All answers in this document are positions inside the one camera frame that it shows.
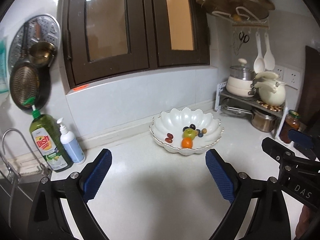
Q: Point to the perforated steel steamer plate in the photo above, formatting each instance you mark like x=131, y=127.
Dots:
x=50, y=27

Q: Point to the black frying pan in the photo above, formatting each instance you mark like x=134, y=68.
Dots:
x=25, y=82

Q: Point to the white pump bottle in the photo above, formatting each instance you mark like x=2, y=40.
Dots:
x=72, y=147

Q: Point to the cream cooking pot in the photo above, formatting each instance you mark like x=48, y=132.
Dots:
x=237, y=86

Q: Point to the steel faucet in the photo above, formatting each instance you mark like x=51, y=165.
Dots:
x=11, y=172

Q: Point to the steel saucepan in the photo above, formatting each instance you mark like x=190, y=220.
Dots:
x=263, y=123

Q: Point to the steel sink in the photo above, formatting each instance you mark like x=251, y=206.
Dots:
x=22, y=187

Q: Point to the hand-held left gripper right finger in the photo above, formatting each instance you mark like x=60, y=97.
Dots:
x=220, y=175

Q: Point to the small green apple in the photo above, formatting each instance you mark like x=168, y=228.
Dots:
x=189, y=133

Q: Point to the person's right hand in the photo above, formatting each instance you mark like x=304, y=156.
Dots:
x=306, y=222

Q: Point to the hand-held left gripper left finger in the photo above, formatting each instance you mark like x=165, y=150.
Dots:
x=97, y=175

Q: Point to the dark brown window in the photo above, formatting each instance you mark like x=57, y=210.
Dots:
x=150, y=30

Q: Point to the orange mandarin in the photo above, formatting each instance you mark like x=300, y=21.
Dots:
x=186, y=143

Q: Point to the glass lid with white knob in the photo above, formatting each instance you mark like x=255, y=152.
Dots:
x=242, y=62

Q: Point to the steel steamer insert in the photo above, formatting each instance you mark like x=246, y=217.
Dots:
x=241, y=73

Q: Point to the dark brown panel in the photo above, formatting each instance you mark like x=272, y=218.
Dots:
x=311, y=85

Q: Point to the orange sticker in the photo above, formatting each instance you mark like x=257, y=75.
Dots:
x=80, y=87

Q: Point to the white grey corner shelf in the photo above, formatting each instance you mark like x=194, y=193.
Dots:
x=219, y=97

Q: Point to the cream kettle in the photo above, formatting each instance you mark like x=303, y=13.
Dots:
x=272, y=92

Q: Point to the white rice spoon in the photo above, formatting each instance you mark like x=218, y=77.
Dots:
x=269, y=58
x=259, y=63

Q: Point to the beaded wooden trivet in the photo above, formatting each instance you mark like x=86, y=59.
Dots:
x=268, y=106

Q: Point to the white wall socket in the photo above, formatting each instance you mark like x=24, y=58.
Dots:
x=280, y=72
x=295, y=77

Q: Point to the red jujube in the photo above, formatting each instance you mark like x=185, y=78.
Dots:
x=167, y=137
x=172, y=136

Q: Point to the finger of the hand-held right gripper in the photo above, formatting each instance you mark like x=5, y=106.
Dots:
x=271, y=147
x=300, y=138

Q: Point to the white wall rack with hooks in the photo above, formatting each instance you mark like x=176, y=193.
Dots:
x=250, y=25

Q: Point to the steel pot lid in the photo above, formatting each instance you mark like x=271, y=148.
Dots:
x=233, y=103

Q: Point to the red sauce glass jar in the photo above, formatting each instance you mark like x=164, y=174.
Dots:
x=290, y=127

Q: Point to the black scissors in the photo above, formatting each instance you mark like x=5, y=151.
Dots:
x=244, y=38

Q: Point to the teal cloth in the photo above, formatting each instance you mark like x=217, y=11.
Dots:
x=3, y=65

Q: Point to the green dish soap bottle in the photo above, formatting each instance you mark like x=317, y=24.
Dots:
x=50, y=142

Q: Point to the white scalloped bowl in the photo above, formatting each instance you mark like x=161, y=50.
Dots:
x=172, y=120

